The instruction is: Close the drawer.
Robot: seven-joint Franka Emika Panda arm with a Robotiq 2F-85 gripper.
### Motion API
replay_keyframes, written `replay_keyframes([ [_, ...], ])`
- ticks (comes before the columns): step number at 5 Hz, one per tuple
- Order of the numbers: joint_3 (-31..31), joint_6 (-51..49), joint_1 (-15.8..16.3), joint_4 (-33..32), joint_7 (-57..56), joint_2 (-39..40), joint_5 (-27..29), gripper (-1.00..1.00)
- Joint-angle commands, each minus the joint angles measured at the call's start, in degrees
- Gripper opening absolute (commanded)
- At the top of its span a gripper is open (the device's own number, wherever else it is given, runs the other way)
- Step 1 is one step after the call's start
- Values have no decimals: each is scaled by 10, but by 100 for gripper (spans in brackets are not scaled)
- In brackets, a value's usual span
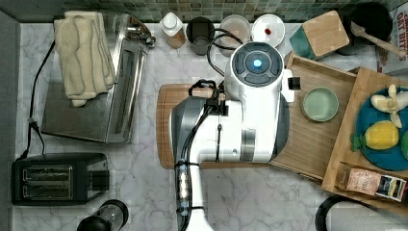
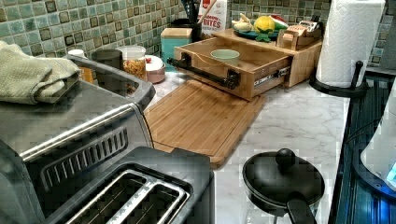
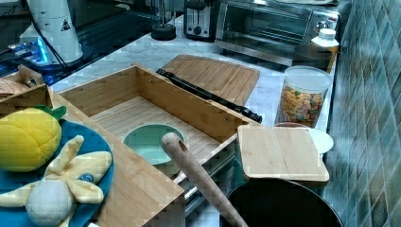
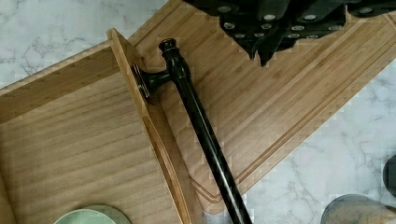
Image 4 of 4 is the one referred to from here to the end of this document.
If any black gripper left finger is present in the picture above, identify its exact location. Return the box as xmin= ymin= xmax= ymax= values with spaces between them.
xmin=183 ymin=0 xmax=281 ymax=60

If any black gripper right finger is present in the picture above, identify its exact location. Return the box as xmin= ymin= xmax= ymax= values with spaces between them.
xmin=257 ymin=0 xmax=395 ymax=66

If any black metal drawer handle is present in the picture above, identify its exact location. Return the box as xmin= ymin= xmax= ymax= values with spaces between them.
xmin=132 ymin=38 xmax=253 ymax=224

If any wooden drawer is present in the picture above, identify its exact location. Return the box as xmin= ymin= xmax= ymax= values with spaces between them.
xmin=1 ymin=29 xmax=205 ymax=224

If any bamboo cutting board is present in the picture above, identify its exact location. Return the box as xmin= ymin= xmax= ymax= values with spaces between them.
xmin=127 ymin=0 xmax=396 ymax=216

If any dark round object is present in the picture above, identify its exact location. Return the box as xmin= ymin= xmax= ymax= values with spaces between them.
xmin=383 ymin=156 xmax=396 ymax=197

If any light green plate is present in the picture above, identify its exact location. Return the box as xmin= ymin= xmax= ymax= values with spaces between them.
xmin=54 ymin=205 xmax=132 ymax=224

